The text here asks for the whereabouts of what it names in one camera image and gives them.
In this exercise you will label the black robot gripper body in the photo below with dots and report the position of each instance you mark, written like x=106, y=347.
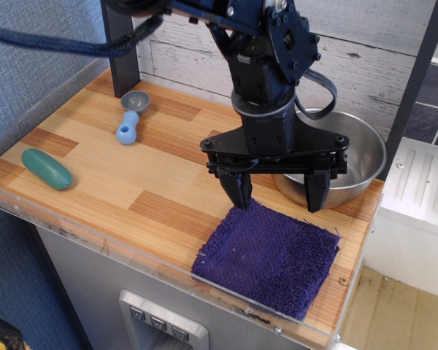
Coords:
x=287, y=145

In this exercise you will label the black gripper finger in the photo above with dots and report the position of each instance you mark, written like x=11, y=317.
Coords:
x=317, y=189
x=238, y=188

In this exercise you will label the blue cloth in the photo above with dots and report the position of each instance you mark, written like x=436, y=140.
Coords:
x=273, y=259

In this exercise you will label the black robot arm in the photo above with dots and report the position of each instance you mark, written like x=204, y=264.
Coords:
x=268, y=47

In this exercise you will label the stainless steel bowl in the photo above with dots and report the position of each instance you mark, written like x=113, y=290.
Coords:
x=366, y=155

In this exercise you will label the white cabinet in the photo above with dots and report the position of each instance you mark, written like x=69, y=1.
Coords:
x=403, y=244

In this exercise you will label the silver button panel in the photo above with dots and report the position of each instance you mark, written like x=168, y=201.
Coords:
x=153, y=326

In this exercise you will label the green oval soap toy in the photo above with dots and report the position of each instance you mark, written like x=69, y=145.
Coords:
x=48, y=169

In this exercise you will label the clear acrylic table guard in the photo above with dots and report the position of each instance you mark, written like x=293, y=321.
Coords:
x=110, y=258

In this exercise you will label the dark metal post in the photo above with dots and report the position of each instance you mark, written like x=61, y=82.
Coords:
x=418, y=73

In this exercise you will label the blue handled grey scoop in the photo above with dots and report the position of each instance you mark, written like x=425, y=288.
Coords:
x=134, y=104

